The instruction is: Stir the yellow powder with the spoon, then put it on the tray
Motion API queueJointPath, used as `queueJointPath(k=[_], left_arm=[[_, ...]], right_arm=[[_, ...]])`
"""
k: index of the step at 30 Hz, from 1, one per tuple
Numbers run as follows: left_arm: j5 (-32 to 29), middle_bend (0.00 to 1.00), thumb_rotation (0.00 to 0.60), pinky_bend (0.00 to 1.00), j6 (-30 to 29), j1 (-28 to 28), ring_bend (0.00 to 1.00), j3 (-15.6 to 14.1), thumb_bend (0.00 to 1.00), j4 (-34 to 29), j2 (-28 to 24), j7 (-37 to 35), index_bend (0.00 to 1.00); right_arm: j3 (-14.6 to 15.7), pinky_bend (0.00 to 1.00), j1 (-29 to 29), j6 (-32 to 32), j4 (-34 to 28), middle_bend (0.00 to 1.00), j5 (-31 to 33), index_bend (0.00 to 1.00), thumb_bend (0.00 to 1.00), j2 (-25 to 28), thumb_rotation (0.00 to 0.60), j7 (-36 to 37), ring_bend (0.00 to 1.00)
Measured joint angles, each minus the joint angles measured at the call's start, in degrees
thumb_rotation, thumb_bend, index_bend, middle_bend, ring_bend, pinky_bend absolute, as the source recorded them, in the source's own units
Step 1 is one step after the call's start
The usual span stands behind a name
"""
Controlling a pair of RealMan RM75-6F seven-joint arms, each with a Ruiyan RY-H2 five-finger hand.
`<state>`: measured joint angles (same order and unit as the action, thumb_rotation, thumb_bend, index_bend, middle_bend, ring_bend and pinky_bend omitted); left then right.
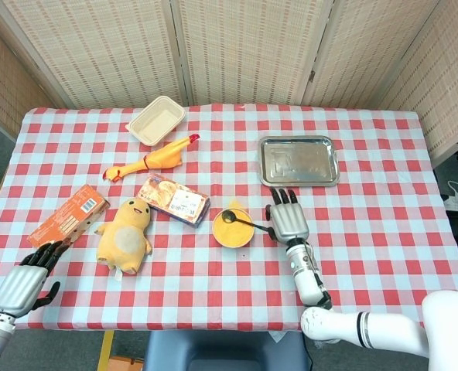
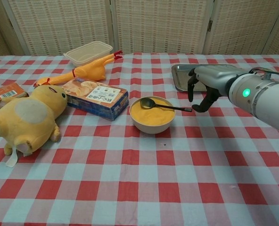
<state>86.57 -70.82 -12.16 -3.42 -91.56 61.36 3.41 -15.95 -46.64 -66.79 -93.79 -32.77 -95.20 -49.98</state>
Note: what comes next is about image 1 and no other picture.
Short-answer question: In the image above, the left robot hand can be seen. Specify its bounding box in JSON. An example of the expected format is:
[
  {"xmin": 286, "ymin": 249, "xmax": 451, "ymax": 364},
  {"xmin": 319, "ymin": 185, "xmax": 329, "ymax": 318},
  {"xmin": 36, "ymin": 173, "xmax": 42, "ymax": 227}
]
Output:
[{"xmin": 0, "ymin": 240, "xmax": 66, "ymax": 318}]

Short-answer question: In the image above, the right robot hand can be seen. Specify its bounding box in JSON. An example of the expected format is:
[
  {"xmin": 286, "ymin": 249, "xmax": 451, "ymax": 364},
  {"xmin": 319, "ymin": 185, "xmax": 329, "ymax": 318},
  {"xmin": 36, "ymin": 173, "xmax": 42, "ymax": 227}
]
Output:
[{"xmin": 265, "ymin": 187, "xmax": 310, "ymax": 245}]

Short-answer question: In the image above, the black spoon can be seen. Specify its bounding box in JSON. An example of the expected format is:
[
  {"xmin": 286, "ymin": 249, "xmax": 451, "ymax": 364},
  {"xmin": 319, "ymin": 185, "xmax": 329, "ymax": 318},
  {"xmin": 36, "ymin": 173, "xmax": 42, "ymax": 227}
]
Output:
[{"xmin": 221, "ymin": 209, "xmax": 276, "ymax": 235}]

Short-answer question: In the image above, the off-white bowl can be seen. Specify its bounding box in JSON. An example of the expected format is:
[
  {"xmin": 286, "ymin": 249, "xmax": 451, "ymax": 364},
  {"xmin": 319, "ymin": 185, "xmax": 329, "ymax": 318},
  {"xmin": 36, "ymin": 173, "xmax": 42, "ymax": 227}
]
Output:
[{"xmin": 212, "ymin": 207, "xmax": 255, "ymax": 249}]

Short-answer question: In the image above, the steel tray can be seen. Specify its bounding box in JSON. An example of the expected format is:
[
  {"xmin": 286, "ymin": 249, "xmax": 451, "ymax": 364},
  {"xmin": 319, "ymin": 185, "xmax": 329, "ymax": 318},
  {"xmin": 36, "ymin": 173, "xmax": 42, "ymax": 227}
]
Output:
[{"xmin": 258, "ymin": 135, "xmax": 340, "ymax": 188}]

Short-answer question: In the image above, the yellow powder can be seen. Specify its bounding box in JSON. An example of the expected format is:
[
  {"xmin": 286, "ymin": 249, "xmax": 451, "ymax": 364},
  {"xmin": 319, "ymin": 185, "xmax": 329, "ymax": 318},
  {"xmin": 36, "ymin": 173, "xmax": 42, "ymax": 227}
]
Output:
[{"xmin": 214, "ymin": 209, "xmax": 253, "ymax": 245}]

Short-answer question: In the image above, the orange cardboard box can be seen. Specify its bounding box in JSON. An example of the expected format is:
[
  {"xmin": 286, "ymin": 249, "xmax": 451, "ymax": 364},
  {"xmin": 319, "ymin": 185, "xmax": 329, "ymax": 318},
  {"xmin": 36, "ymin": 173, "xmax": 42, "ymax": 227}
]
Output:
[{"xmin": 26, "ymin": 184, "xmax": 111, "ymax": 248}]

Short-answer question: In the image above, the red white checkered tablecloth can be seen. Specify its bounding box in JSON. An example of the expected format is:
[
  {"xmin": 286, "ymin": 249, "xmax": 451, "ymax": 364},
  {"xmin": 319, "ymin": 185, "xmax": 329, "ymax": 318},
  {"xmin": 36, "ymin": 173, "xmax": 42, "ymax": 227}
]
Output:
[{"xmin": 0, "ymin": 103, "xmax": 458, "ymax": 332}]

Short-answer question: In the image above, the yellow plush toy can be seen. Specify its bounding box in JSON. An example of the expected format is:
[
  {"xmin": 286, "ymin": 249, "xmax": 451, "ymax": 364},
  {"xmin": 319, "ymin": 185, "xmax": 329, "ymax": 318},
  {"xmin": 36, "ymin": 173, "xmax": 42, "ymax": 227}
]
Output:
[{"xmin": 94, "ymin": 197, "xmax": 153, "ymax": 281}]

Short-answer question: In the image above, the blue orange food box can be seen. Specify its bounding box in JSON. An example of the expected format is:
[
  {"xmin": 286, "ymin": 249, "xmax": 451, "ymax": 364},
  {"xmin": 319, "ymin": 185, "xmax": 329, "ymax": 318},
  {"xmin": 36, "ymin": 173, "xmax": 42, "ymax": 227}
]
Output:
[{"xmin": 136, "ymin": 173, "xmax": 211, "ymax": 229}]

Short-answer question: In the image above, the orange floor box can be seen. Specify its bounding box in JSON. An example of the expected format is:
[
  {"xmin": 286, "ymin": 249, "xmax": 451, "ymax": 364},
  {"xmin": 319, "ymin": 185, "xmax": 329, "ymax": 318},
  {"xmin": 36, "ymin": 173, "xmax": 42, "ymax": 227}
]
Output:
[{"xmin": 108, "ymin": 356, "xmax": 145, "ymax": 371}]

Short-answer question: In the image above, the dark blue chair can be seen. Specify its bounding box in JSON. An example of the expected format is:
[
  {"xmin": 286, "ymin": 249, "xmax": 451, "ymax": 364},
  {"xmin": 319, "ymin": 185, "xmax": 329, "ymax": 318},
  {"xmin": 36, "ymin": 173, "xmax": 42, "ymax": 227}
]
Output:
[{"xmin": 143, "ymin": 330, "xmax": 311, "ymax": 371}]

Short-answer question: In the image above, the yellow rubber chicken toy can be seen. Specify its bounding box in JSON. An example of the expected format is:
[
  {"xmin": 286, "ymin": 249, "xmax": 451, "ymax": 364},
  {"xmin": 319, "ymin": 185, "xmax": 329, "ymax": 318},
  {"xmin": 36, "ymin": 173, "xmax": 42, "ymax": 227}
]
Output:
[{"xmin": 102, "ymin": 133, "xmax": 201, "ymax": 183}]

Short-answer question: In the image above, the beige plastic food container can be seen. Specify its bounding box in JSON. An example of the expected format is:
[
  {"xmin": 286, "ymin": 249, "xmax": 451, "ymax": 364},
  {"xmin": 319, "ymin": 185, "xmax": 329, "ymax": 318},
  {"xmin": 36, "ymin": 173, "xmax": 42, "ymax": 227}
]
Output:
[{"xmin": 125, "ymin": 95, "xmax": 186, "ymax": 148}]

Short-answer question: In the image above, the woven folding screen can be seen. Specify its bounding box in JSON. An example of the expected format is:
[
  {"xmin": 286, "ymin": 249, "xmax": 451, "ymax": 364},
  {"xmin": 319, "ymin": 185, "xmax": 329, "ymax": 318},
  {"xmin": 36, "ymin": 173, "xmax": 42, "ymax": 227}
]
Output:
[{"xmin": 0, "ymin": 0, "xmax": 458, "ymax": 167}]

